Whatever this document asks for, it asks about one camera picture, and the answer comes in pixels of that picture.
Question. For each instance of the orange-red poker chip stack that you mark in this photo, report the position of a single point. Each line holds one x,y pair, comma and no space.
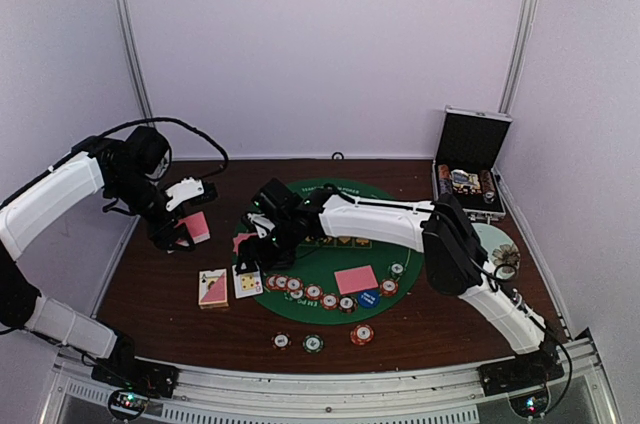
361,334

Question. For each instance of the face-up diamonds card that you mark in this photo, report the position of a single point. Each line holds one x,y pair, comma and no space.
247,284

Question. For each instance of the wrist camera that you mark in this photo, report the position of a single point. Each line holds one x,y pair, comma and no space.
258,223
183,191

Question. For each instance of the aluminium poker chip case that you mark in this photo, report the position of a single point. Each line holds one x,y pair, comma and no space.
464,165

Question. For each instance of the round green poker mat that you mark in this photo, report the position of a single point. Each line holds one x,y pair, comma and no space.
316,263

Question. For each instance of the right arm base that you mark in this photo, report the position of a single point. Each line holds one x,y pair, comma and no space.
517,374

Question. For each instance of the right aluminium frame post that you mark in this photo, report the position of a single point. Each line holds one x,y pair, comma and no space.
523,32

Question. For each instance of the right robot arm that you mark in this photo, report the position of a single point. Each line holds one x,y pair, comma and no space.
456,263

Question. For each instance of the single red-backed card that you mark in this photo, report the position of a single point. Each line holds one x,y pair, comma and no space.
239,239

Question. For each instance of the red chip pile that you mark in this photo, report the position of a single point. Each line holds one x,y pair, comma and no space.
270,283

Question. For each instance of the red five poker chip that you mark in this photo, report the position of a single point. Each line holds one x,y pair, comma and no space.
389,287

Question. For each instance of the red-backed card seat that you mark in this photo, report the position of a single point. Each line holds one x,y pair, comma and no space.
355,280

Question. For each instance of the aluminium front rail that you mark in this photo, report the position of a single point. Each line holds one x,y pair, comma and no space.
452,394

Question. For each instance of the green chip seat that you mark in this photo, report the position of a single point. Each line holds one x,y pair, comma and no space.
396,269

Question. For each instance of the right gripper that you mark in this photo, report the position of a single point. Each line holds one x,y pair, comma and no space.
257,256

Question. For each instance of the brown poker chip stack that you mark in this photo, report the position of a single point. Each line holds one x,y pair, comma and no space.
281,341

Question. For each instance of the blue small blind button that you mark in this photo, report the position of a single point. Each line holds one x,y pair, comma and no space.
369,299

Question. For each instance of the green poker chip stack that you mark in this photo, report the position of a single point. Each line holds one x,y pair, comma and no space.
313,343

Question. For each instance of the red-backed card deck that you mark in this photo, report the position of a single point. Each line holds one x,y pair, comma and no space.
197,227

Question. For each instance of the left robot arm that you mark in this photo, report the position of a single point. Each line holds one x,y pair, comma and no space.
123,171

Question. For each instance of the left aluminium frame post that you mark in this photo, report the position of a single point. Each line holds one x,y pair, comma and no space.
132,59

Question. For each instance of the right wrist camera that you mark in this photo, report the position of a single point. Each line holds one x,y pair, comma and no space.
258,223

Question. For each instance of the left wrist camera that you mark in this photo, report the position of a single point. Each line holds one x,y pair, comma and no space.
183,191

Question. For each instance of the card deck box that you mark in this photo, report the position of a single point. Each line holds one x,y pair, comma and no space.
213,289

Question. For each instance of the pale green ceramic plate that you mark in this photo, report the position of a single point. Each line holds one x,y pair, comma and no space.
503,254

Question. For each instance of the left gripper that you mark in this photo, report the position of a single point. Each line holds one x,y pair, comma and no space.
164,238

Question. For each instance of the aluminium frame post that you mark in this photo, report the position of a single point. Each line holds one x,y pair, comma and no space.
132,59
523,32

